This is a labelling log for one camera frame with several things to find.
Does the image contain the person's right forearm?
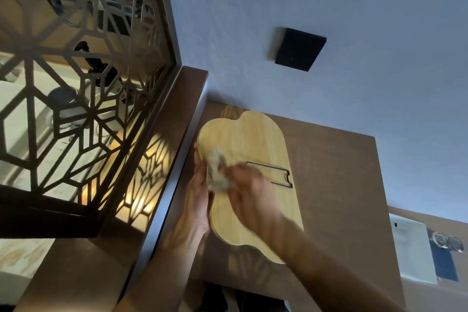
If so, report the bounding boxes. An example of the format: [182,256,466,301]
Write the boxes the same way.
[256,215,407,312]

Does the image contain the geometric lattice screen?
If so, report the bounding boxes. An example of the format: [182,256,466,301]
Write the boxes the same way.
[0,0,182,239]

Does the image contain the white rectangular tray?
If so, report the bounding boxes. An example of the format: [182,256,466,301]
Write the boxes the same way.
[388,213,439,285]

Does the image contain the black square wall box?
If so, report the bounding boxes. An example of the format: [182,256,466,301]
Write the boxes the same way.
[274,28,327,72]

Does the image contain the person's left hand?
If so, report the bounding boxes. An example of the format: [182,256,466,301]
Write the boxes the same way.
[178,142,215,240]

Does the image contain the brown wooden partition frame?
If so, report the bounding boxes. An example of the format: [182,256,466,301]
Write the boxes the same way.
[14,66,209,312]

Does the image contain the person's right hand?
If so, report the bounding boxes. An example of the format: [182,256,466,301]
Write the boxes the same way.
[224,162,290,240]

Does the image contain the black wire holder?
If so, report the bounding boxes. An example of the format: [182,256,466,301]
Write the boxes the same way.
[246,161,294,189]

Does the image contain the person's left forearm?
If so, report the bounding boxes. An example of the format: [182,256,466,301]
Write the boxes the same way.
[119,227,211,312]

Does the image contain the grey cleaning cloth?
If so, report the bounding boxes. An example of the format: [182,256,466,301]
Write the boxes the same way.
[205,149,239,192]

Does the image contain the black appliance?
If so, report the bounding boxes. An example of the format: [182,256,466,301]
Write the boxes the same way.
[74,41,122,88]

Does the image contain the cloud-shaped wooden board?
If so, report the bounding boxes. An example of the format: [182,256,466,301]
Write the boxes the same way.
[196,110,305,265]

